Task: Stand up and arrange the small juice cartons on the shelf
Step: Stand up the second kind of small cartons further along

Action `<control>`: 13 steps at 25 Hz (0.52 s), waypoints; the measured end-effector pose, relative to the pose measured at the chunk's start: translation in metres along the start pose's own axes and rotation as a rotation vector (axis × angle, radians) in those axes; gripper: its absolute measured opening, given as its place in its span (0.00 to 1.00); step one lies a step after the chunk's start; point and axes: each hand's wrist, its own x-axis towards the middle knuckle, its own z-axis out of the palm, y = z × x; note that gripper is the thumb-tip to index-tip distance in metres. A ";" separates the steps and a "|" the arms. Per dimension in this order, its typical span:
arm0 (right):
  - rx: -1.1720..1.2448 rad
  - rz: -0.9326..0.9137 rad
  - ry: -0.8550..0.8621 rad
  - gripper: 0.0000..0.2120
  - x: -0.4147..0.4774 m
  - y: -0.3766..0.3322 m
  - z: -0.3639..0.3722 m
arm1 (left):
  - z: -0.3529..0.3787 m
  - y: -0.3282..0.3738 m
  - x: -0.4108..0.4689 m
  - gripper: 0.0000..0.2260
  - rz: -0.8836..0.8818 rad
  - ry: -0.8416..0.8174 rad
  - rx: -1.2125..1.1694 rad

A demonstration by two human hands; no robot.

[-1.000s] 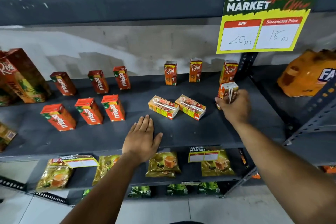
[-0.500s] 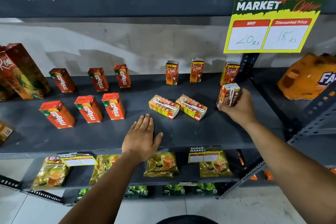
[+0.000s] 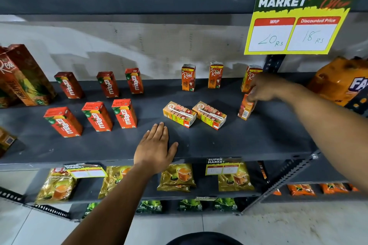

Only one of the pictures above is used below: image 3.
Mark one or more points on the person's left hand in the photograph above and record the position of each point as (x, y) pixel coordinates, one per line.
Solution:
(152, 150)

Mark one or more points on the person's right hand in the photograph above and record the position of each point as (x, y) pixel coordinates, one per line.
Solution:
(270, 87)

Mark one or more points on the person's right fingers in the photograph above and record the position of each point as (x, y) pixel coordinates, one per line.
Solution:
(252, 94)

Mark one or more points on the person's left thumb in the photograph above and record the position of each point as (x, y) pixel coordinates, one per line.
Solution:
(173, 150)

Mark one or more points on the small orange juice box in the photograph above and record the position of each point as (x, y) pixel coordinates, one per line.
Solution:
(244, 110)

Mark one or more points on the person's right forearm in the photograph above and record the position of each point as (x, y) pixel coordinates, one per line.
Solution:
(325, 121)

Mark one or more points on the person's left forearm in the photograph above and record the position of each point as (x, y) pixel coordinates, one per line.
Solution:
(115, 210)

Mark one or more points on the gold tea packet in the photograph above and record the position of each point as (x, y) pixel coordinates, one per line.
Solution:
(234, 181)
(176, 177)
(113, 180)
(56, 187)

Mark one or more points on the small yellow price tag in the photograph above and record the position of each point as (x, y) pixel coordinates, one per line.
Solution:
(86, 170)
(222, 166)

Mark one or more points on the dark grey metal shelf unit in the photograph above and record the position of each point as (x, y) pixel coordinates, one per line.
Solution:
(230, 144)

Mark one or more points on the green tea packet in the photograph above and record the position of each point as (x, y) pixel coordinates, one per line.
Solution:
(149, 207)
(189, 205)
(90, 209)
(226, 204)

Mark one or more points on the group of red juice cartons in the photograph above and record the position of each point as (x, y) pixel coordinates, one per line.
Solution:
(126, 113)

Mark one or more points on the group of orange juice cartons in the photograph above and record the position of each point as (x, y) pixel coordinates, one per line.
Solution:
(188, 78)

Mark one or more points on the dark sachet strip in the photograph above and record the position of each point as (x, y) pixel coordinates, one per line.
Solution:
(262, 170)

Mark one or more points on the wrapped orange soda bottle pack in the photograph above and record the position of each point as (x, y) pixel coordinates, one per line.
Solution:
(336, 81)

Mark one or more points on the person's black clothing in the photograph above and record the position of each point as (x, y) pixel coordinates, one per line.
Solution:
(204, 239)

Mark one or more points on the yellow and green price sign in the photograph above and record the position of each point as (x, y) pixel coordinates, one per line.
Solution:
(299, 9)

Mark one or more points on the orange snack packet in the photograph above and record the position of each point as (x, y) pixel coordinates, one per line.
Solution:
(333, 188)
(301, 189)
(353, 187)

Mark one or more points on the large red juice carton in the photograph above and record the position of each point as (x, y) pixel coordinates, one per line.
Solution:
(4, 92)
(31, 78)

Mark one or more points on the brown drink carton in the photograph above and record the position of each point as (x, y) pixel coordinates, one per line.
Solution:
(5, 140)

